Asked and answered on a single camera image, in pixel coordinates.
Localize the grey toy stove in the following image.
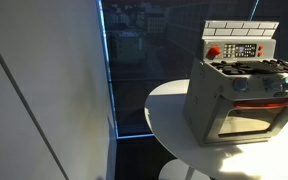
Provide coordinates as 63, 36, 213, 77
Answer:
183, 20, 288, 148

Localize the large red stove knob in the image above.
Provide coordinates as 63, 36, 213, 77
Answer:
206, 45, 223, 61

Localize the grey oven door with window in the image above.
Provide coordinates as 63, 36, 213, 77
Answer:
204, 95, 288, 147

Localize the white round table base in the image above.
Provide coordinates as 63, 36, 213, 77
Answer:
158, 158, 212, 180

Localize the black keypad display panel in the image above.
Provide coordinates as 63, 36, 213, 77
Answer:
222, 43, 258, 59

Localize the black burner grate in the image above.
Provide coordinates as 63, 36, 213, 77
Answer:
211, 58, 288, 76

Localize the blue lit window mullion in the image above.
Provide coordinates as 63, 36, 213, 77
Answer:
248, 0, 261, 22

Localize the blue lit window frame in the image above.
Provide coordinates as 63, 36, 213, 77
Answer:
95, 0, 156, 140

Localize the red oven door handle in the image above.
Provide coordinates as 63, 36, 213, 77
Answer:
232, 98, 288, 110

